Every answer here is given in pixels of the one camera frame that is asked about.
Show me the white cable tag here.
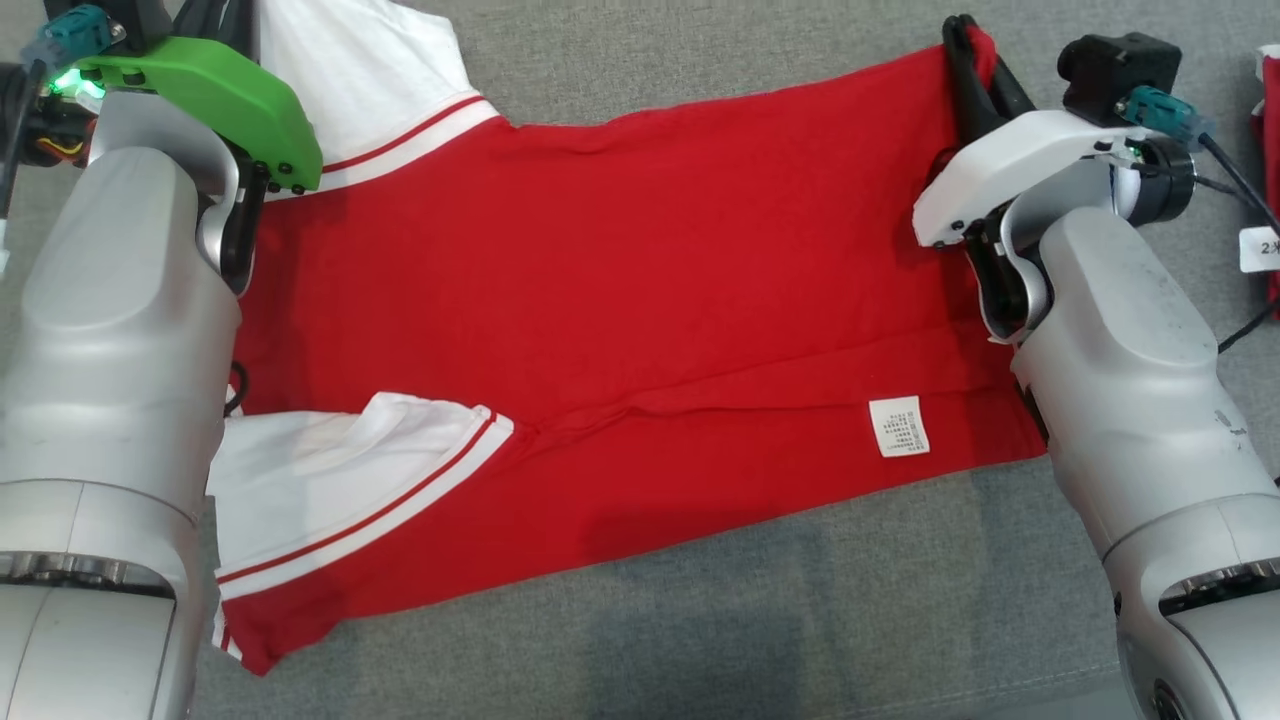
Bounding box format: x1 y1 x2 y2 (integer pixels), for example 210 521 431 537
1238 225 1280 274

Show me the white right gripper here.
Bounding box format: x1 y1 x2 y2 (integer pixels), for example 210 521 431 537
912 15 1136 341

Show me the teal left camera connector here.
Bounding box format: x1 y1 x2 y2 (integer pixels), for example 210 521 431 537
22 5 126 66

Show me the teal right camera connector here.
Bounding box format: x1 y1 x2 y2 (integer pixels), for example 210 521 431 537
1120 87 1216 151

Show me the teal camera connector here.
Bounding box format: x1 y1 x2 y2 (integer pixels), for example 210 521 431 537
22 5 126 66
1120 87 1216 151

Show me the red and white shirt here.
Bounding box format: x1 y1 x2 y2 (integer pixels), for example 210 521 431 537
205 0 1051 676

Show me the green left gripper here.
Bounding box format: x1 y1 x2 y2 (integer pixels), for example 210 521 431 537
75 0 323 296

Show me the thin black right cable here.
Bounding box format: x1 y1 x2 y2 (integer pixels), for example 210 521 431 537
1195 130 1280 351

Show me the red garment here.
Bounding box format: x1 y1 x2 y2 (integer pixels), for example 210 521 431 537
1250 45 1280 306

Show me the thin black left cable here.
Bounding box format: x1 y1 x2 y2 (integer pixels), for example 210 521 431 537
0 60 46 219

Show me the thin black cable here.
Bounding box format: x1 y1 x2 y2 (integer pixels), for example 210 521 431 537
0 60 46 219
1195 130 1280 351

